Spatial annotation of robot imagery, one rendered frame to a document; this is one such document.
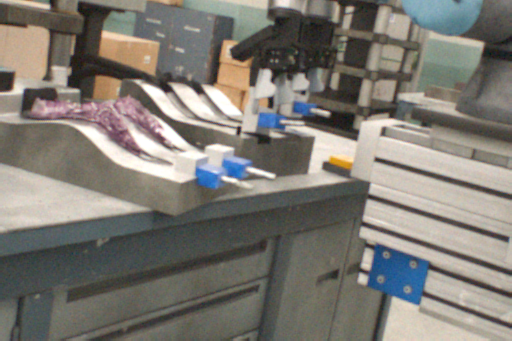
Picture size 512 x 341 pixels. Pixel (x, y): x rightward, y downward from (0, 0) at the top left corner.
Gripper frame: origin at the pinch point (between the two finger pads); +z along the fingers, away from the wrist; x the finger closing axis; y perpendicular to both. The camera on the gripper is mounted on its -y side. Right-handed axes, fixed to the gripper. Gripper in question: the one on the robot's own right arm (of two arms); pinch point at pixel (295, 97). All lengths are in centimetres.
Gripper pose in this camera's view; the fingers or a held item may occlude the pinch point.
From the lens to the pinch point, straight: 165.7
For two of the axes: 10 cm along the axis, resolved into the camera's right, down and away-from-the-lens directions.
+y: 7.7, 2.6, -5.8
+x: 6.1, -0.4, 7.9
